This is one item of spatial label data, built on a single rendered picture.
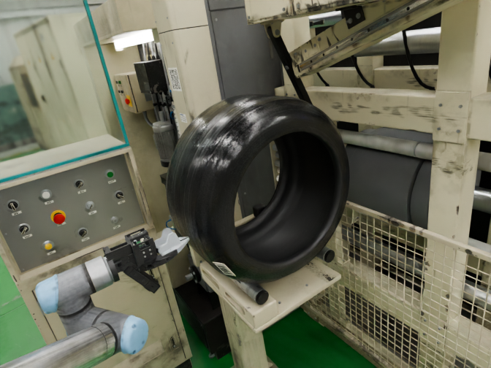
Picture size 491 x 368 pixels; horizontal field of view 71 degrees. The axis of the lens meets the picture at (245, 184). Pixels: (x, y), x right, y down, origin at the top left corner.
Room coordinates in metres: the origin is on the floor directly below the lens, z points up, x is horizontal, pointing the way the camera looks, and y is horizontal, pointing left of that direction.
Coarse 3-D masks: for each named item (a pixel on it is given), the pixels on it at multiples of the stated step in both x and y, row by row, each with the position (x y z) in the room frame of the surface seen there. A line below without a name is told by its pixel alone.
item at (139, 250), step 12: (132, 240) 0.76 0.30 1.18; (144, 240) 0.74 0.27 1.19; (108, 252) 0.71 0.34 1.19; (120, 252) 0.72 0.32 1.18; (132, 252) 0.73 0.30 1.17; (144, 252) 0.73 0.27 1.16; (108, 264) 0.69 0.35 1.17; (120, 264) 0.72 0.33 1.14; (132, 264) 0.73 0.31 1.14; (144, 264) 0.72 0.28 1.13
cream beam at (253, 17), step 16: (256, 0) 1.20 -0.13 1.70; (272, 0) 1.14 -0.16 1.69; (288, 0) 1.08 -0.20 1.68; (304, 0) 1.02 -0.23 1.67; (320, 0) 0.97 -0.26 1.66; (336, 0) 0.92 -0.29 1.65; (352, 0) 0.89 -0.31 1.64; (368, 0) 0.85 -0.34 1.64; (384, 0) 0.94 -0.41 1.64; (256, 16) 1.21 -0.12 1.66; (272, 16) 1.15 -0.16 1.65; (288, 16) 1.09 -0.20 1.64; (304, 16) 1.34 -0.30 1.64
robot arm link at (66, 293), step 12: (84, 264) 0.69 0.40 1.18; (60, 276) 0.66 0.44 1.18; (72, 276) 0.66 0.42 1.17; (84, 276) 0.66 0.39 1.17; (36, 288) 0.64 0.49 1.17; (48, 288) 0.63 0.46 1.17; (60, 288) 0.63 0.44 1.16; (72, 288) 0.64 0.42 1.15; (84, 288) 0.65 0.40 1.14; (48, 300) 0.62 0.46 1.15; (60, 300) 0.62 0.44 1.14; (72, 300) 0.63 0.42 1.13; (84, 300) 0.65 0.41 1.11; (48, 312) 0.61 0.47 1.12; (60, 312) 0.63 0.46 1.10; (72, 312) 0.63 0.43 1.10
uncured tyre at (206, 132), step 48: (240, 96) 1.02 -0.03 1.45; (288, 96) 0.96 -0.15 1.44; (192, 144) 0.89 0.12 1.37; (240, 144) 0.80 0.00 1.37; (288, 144) 1.20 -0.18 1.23; (336, 144) 0.96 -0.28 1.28; (192, 192) 0.79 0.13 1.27; (288, 192) 1.19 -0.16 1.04; (336, 192) 0.97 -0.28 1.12; (192, 240) 0.81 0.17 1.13; (240, 240) 1.07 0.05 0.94; (288, 240) 1.04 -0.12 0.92
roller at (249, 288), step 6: (234, 282) 0.90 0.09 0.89; (240, 282) 0.87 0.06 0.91; (246, 288) 0.84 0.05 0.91; (252, 288) 0.82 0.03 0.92; (258, 288) 0.82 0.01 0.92; (252, 294) 0.81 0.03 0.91; (258, 294) 0.80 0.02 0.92; (264, 294) 0.80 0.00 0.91; (258, 300) 0.79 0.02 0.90; (264, 300) 0.80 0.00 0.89
